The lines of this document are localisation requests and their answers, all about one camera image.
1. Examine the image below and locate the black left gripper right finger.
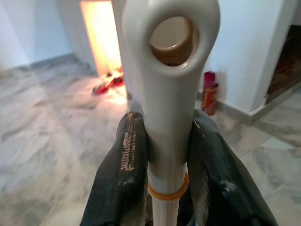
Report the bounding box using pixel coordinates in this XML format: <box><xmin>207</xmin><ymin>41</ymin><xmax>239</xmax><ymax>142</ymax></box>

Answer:
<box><xmin>177</xmin><ymin>110</ymin><xmax>279</xmax><ymax>226</ymax></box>

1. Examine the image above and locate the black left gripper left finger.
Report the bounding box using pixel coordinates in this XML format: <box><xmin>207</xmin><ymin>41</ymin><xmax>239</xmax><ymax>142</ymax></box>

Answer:
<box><xmin>79</xmin><ymin>111</ymin><xmax>153</xmax><ymax>226</ymax></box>

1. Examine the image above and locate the beige broom with purple bristles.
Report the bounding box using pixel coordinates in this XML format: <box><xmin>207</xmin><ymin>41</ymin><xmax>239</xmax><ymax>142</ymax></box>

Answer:
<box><xmin>122</xmin><ymin>0</ymin><xmax>222</xmax><ymax>226</ymax></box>

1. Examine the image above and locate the red spray can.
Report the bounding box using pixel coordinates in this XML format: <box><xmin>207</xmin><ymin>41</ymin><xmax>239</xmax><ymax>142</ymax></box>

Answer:
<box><xmin>201</xmin><ymin>72</ymin><xmax>220</xmax><ymax>116</ymax></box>

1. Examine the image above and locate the red slipper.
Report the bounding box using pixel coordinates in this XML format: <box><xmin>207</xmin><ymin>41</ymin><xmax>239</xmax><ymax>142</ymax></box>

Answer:
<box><xmin>92</xmin><ymin>80</ymin><xmax>113</xmax><ymax>95</ymax></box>
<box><xmin>105</xmin><ymin>67</ymin><xmax>125</xmax><ymax>87</ymax></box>

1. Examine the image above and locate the dark wooden staircase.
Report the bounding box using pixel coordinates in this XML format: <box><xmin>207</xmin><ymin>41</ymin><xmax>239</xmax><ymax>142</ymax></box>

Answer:
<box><xmin>265</xmin><ymin>23</ymin><xmax>301</xmax><ymax>104</ymax></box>

